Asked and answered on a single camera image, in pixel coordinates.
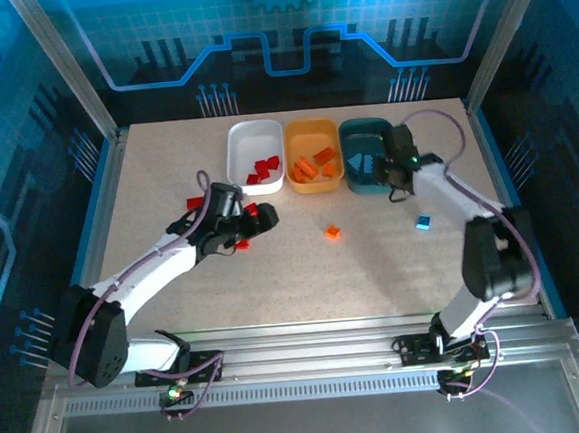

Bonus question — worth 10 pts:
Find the teal plastic container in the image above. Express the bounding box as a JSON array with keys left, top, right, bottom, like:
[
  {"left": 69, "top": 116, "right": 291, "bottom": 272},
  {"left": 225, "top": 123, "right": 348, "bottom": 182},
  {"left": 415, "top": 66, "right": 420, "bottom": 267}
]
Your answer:
[{"left": 336, "top": 115, "right": 404, "bottom": 197}]

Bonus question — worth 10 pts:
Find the white plastic container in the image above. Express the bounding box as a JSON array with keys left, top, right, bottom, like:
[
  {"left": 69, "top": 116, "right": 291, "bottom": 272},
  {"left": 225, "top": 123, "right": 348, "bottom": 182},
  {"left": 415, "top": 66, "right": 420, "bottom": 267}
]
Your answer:
[{"left": 222, "top": 118, "right": 289, "bottom": 198}]

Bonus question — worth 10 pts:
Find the yellow-orange plastic container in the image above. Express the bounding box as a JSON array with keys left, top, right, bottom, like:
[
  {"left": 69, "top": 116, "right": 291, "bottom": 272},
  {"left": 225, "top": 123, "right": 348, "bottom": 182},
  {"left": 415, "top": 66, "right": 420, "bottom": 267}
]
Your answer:
[{"left": 281, "top": 116, "right": 347, "bottom": 197}]

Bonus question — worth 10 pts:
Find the small LED circuit board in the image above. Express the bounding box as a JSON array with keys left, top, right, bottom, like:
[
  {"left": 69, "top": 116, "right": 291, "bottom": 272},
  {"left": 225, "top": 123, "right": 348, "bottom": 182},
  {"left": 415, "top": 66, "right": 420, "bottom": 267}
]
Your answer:
[
  {"left": 435, "top": 361, "right": 488, "bottom": 402},
  {"left": 156, "top": 381, "right": 197, "bottom": 423}
]

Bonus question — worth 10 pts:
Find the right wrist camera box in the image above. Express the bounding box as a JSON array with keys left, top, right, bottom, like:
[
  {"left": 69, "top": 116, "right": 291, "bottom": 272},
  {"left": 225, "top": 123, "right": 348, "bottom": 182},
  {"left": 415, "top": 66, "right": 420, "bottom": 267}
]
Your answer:
[{"left": 381, "top": 122, "right": 417, "bottom": 163}]

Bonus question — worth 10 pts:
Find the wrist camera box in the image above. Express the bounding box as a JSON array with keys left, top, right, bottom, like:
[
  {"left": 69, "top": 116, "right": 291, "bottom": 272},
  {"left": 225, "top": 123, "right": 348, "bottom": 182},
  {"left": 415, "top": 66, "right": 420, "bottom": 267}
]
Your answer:
[
  {"left": 210, "top": 179, "right": 246, "bottom": 218},
  {"left": 381, "top": 122, "right": 417, "bottom": 163}
]

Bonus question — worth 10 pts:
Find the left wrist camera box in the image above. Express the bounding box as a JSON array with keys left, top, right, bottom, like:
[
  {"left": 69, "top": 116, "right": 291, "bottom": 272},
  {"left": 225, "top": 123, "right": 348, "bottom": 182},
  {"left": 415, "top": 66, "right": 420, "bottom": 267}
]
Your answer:
[{"left": 210, "top": 179, "right": 246, "bottom": 218}]

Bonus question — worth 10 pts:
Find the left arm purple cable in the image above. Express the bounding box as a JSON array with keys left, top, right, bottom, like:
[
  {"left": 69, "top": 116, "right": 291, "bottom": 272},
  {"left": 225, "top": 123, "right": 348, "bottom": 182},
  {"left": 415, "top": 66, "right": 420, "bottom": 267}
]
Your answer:
[{"left": 51, "top": 169, "right": 231, "bottom": 429}]

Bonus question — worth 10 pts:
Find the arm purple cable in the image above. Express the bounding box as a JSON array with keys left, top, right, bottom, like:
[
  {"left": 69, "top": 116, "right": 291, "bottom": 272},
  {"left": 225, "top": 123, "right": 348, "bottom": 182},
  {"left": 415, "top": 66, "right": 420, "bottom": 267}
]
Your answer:
[
  {"left": 395, "top": 100, "right": 553, "bottom": 406},
  {"left": 51, "top": 169, "right": 231, "bottom": 429}
]

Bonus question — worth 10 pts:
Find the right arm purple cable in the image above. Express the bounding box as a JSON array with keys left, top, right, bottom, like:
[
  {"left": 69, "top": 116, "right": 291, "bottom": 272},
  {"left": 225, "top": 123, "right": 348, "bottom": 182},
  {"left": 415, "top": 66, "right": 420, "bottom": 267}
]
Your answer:
[{"left": 395, "top": 100, "right": 553, "bottom": 406}]

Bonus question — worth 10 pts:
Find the aluminium table side rail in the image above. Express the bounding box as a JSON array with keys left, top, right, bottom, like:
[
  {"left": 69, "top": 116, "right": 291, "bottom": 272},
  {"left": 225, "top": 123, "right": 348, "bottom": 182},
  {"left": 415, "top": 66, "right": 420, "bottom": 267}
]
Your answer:
[
  {"left": 54, "top": 128, "right": 145, "bottom": 345},
  {"left": 463, "top": 94, "right": 554, "bottom": 323}
]

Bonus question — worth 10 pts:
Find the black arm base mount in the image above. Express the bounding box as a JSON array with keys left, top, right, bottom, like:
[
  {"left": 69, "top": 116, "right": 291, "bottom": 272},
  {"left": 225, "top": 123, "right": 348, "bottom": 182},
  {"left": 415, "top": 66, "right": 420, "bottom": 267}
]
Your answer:
[
  {"left": 132, "top": 348, "right": 228, "bottom": 390},
  {"left": 393, "top": 327, "right": 492, "bottom": 370}
]

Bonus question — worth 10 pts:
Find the aluminium mounting rail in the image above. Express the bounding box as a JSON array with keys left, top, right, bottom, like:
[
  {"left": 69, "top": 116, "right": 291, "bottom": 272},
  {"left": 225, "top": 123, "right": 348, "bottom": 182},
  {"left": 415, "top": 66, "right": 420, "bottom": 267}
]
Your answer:
[{"left": 53, "top": 300, "right": 579, "bottom": 421}]

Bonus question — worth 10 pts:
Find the aluminium frame post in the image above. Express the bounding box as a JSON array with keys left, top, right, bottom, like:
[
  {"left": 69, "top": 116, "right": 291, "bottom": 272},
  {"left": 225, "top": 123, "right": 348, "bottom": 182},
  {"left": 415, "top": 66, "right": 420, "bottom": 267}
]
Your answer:
[
  {"left": 7, "top": 0, "right": 122, "bottom": 148},
  {"left": 456, "top": 0, "right": 563, "bottom": 113}
]

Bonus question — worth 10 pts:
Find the grey metal base plate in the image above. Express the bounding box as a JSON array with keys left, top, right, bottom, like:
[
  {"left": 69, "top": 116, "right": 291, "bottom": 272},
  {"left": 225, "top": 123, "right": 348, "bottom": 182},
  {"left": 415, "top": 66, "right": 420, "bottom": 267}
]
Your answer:
[{"left": 12, "top": 353, "right": 579, "bottom": 433}]

